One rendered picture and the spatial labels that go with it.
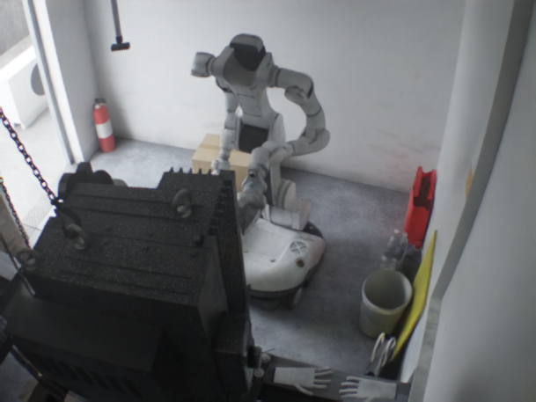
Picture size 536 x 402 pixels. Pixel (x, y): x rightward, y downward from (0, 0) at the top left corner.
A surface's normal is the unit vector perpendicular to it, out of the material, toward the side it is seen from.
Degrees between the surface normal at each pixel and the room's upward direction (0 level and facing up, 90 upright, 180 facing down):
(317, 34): 90
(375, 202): 0
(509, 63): 90
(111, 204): 0
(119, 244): 0
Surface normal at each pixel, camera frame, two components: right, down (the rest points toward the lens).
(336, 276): -0.01, -0.71
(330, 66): -0.31, 0.67
